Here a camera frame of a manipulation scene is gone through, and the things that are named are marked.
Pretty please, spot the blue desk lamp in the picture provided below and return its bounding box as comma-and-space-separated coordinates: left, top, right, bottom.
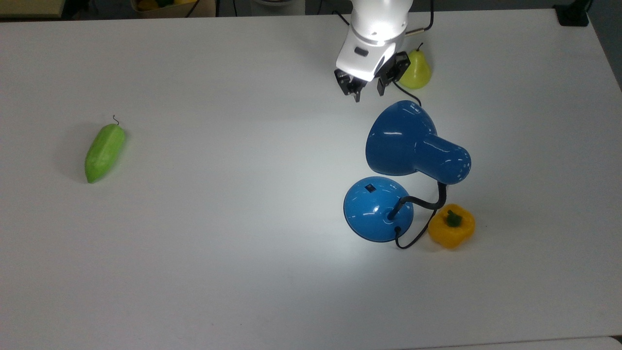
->
343, 100, 472, 243

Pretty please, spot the cardboard box with toy fruit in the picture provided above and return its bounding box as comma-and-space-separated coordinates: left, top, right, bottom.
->
130, 0, 216, 18

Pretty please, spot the wooden side table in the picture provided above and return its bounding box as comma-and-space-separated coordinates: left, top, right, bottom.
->
0, 0, 66, 19

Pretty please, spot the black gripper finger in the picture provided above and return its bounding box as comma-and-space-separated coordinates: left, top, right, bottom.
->
377, 51, 412, 97
334, 69, 368, 103

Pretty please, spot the black lamp power cable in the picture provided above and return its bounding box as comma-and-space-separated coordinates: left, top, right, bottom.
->
332, 10, 438, 250

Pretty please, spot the yellow toy bell pepper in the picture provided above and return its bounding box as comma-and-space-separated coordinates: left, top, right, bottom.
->
428, 204, 476, 249

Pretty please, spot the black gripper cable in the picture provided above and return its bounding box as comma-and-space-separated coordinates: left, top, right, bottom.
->
405, 0, 434, 35

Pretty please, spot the black table clamp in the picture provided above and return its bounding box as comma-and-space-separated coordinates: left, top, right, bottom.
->
553, 0, 594, 27

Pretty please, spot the green toy cucumber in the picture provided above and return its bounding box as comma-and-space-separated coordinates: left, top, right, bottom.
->
85, 115, 127, 184

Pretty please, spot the green toy pear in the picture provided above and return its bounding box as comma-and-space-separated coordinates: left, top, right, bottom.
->
398, 43, 432, 90

